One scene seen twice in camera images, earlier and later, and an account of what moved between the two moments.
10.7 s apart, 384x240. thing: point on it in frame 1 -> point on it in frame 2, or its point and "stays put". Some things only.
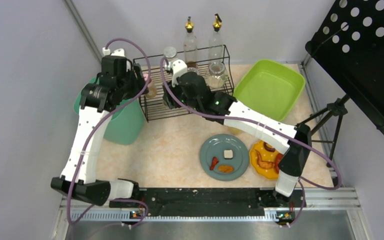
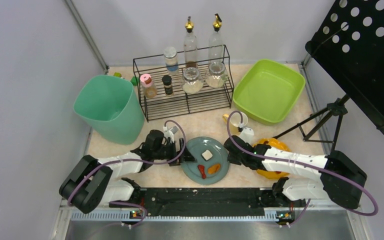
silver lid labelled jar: (170, 52) stays put
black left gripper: (138, 81) -> (178, 151)
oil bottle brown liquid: (215, 42) stays put
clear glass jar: (218, 77) stays put
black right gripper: (171, 99) -> (232, 151)
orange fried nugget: (225, 168) -> (214, 169)
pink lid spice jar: (152, 87) stays put
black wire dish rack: (214, 61) stays put
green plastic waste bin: (124, 126) stays put
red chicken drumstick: (215, 160) -> (202, 169)
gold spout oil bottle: (190, 45) stays put
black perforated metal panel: (360, 44) stays put
